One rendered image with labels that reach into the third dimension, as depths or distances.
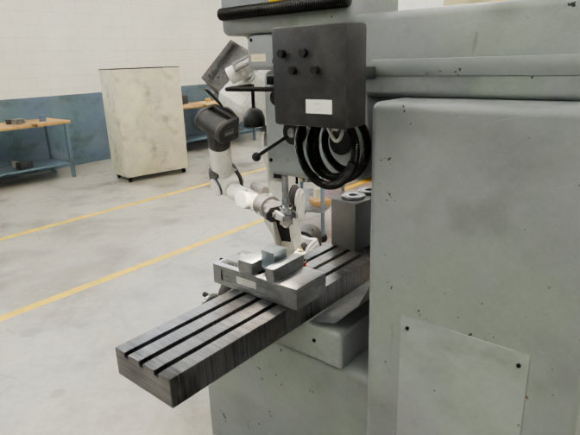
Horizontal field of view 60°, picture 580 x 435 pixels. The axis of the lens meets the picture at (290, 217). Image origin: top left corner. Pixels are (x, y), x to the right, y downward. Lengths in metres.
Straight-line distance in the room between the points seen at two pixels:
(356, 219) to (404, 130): 0.76
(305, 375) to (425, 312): 0.59
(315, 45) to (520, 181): 0.49
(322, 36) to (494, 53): 0.37
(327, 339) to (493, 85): 0.85
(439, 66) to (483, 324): 0.59
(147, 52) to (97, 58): 1.05
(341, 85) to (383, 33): 0.29
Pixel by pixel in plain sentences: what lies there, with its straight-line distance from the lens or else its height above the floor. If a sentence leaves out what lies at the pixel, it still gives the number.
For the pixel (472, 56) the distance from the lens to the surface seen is 1.21.
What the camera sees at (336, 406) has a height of 0.61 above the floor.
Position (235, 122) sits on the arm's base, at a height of 1.43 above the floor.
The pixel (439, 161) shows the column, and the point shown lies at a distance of 1.12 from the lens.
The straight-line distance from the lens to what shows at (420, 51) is 1.26.
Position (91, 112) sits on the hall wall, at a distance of 9.68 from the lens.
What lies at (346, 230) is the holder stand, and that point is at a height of 1.04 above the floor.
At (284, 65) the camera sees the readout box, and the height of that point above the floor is 1.65.
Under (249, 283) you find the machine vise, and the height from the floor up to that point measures 1.00.
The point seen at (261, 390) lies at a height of 0.53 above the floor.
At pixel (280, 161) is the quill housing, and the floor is 1.36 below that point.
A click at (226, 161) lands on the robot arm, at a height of 1.26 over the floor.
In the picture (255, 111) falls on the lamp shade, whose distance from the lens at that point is 1.66.
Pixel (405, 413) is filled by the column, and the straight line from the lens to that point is 1.43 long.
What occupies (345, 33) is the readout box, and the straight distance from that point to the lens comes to 1.05.
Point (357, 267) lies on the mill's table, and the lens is 1.77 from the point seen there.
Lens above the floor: 1.66
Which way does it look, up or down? 18 degrees down
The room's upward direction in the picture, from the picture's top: 2 degrees counter-clockwise
